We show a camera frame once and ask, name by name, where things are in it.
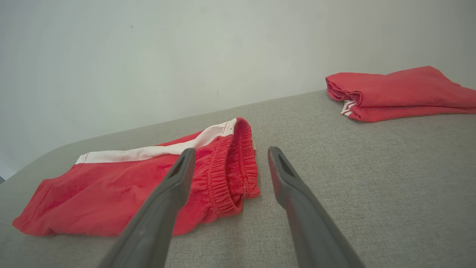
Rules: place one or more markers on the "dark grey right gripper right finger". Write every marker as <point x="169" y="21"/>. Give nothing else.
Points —
<point x="316" y="234"/>

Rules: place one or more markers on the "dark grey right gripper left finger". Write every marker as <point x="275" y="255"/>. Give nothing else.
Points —
<point x="156" y="227"/>

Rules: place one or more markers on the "red shorts white side stripe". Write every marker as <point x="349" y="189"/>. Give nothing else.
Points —
<point x="104" y="193"/>

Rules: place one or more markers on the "red basketball jersey white trim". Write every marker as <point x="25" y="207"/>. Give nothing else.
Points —
<point x="409" y="93"/>

